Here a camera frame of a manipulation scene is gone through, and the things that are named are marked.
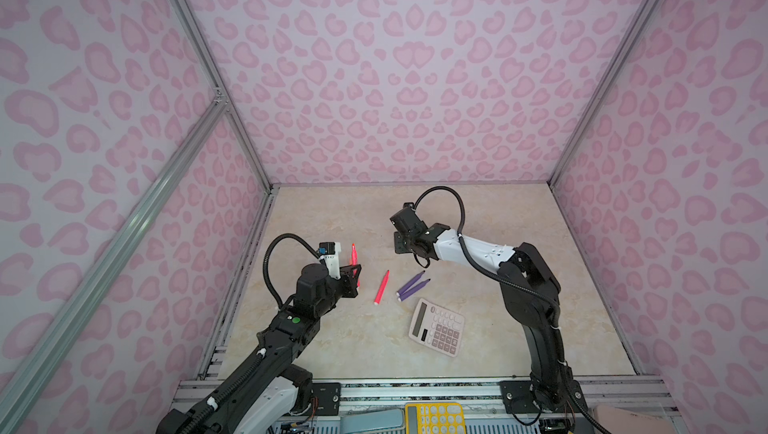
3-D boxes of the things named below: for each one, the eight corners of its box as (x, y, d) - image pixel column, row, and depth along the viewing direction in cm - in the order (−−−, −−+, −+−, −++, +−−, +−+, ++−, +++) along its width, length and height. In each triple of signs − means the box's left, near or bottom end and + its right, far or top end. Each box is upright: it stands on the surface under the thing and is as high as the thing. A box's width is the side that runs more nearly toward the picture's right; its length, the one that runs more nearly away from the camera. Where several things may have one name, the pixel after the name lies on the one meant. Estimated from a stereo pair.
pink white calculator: (405, 335, 85) (406, 331, 82) (418, 301, 91) (419, 297, 89) (456, 358, 81) (458, 354, 78) (466, 320, 87) (468, 316, 85)
